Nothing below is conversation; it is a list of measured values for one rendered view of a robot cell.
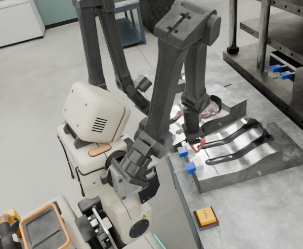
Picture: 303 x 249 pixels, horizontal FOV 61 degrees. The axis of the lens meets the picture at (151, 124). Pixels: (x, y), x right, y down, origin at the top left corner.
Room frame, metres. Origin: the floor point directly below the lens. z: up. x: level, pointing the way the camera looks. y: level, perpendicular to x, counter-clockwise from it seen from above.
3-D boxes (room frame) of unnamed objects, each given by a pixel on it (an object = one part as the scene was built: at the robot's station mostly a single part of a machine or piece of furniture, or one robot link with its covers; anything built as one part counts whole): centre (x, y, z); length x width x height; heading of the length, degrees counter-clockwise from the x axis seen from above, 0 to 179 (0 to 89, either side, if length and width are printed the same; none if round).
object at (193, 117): (0.79, -0.16, 1.18); 0.07 x 0.06 x 0.07; 132
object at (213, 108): (1.19, -0.27, 0.90); 0.26 x 0.18 x 0.08; 111
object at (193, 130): (0.79, -0.16, 1.12); 0.10 x 0.07 x 0.07; 4
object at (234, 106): (1.20, -0.28, 0.86); 0.50 x 0.26 x 0.11; 111
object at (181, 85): (1.65, -0.31, 0.84); 0.20 x 0.15 x 0.07; 94
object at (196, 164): (0.78, -0.12, 0.89); 0.13 x 0.05 x 0.05; 94
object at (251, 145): (0.86, -0.37, 0.92); 0.35 x 0.16 x 0.09; 94
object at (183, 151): (0.89, -0.11, 0.89); 0.13 x 0.05 x 0.05; 94
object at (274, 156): (0.85, -0.38, 0.87); 0.50 x 0.26 x 0.14; 94
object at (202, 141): (0.77, -0.16, 1.05); 0.07 x 0.07 x 0.09; 4
